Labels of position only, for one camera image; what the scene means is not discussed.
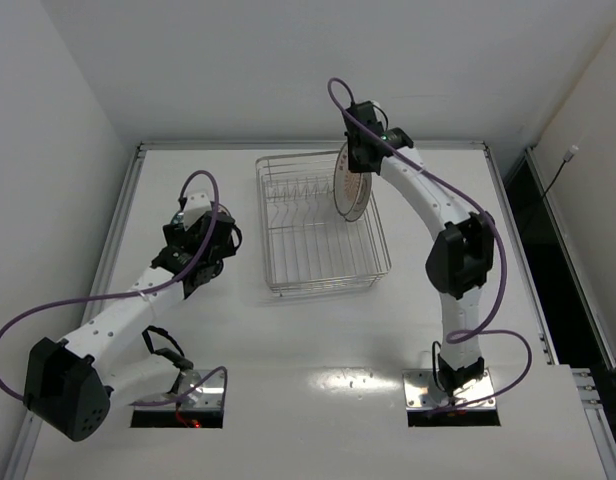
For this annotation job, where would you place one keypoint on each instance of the black wall cable white plug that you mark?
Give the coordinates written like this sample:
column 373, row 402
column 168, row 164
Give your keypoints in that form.
column 568, row 156

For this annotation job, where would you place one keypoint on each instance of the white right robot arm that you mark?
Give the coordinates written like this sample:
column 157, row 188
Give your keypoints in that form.
column 462, row 253

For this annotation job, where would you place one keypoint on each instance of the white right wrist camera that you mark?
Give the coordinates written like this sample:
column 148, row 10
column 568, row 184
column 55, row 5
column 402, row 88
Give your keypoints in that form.
column 365, row 114

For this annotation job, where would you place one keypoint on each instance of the black line patterned plate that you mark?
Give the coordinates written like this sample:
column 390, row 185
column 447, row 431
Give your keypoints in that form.
column 363, row 197

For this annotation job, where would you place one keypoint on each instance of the metal wire dish rack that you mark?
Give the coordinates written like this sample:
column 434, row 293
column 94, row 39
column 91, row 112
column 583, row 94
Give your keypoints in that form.
column 308, row 247

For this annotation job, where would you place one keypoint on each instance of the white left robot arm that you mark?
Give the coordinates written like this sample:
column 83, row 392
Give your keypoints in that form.
column 72, row 384

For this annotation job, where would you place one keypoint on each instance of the green rimmed white plate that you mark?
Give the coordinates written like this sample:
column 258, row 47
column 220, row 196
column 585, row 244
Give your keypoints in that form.
column 177, row 219

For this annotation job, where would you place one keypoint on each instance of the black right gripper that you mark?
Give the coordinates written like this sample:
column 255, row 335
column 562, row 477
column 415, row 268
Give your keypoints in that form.
column 361, row 156

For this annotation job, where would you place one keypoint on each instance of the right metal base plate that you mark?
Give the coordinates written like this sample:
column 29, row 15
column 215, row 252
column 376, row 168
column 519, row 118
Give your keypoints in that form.
column 422, row 394

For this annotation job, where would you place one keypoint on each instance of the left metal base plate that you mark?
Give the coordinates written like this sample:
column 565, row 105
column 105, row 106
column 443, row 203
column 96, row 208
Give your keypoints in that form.
column 194, row 391

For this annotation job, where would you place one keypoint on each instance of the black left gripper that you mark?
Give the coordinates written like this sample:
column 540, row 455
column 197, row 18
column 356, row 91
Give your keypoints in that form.
column 221, row 232

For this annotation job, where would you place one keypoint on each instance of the orange patterned white plate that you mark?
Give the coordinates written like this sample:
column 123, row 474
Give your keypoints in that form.
column 346, row 184

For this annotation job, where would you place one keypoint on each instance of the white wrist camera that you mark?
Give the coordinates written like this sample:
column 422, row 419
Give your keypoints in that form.
column 365, row 114
column 192, row 207

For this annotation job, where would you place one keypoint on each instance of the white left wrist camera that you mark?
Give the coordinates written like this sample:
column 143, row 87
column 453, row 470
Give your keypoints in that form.
column 192, row 207

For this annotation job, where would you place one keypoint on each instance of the metal base plate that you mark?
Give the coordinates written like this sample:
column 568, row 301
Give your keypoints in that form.
column 422, row 394
column 194, row 391

